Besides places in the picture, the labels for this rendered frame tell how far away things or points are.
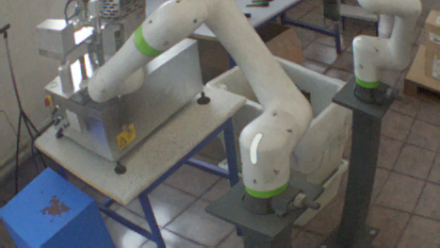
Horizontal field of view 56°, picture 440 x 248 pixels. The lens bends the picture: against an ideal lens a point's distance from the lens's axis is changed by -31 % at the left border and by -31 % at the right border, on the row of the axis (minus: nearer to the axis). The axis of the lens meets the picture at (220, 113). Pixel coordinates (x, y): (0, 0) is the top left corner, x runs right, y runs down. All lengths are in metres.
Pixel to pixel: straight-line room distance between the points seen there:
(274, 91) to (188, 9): 0.35
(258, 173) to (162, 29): 0.44
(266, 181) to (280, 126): 0.15
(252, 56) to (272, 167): 0.30
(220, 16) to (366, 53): 0.66
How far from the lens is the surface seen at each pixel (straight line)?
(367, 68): 1.97
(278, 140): 1.44
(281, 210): 1.54
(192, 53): 2.30
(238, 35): 1.52
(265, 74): 1.54
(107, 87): 1.67
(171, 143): 2.20
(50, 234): 2.13
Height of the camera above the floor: 1.99
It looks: 32 degrees down
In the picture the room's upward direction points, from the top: 7 degrees counter-clockwise
